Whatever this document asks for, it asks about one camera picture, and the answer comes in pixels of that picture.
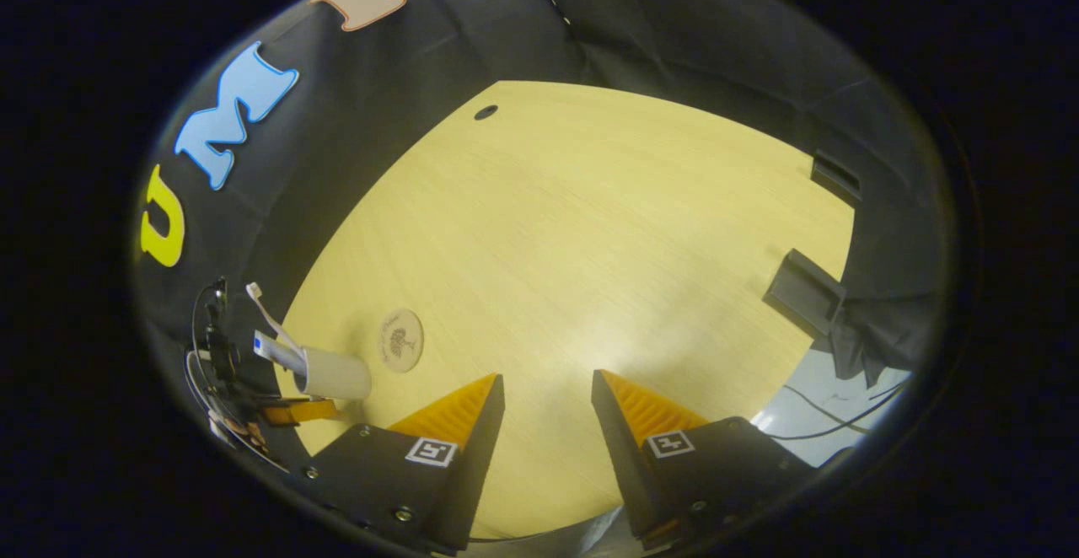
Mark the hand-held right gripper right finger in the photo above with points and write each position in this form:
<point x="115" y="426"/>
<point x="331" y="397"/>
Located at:
<point x="628" y="474"/>

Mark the white toothbrush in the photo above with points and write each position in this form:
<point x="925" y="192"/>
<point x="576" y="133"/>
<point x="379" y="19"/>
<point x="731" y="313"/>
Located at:
<point x="268" y="313"/>

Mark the black table edge bracket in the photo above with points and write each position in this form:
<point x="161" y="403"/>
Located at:
<point x="836" y="177"/>
<point x="805" y="292"/>

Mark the black backdrop cloth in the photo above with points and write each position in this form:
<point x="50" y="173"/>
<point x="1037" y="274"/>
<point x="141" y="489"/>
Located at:
<point x="405" y="120"/>

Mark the round cork coaster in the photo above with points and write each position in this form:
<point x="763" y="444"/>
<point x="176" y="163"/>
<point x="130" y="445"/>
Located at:
<point x="400" y="340"/>

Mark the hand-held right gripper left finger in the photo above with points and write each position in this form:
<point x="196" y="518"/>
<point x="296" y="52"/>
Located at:
<point x="472" y="474"/>

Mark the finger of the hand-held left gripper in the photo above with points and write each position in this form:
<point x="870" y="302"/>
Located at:
<point x="303" y="412"/>

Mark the white toothpaste tube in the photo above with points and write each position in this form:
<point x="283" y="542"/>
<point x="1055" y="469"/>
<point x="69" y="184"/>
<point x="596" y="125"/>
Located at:
<point x="274" y="349"/>

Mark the white cup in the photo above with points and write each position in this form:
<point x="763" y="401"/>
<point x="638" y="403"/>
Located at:
<point x="337" y="374"/>

